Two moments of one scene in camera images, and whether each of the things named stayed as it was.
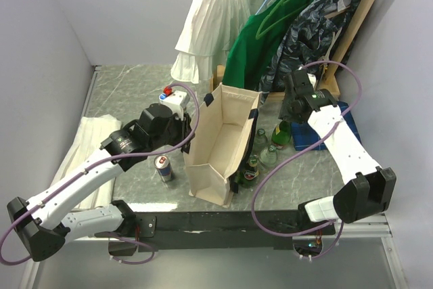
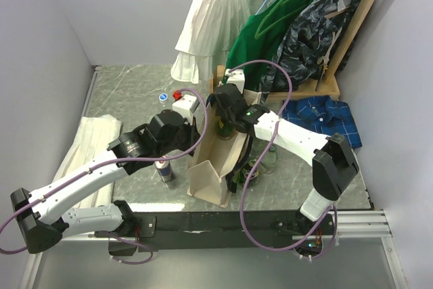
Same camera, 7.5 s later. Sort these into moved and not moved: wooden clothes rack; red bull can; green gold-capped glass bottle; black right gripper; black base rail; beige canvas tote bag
Moved: green gold-capped glass bottle; black right gripper
Not moved: wooden clothes rack; beige canvas tote bag; red bull can; black base rail
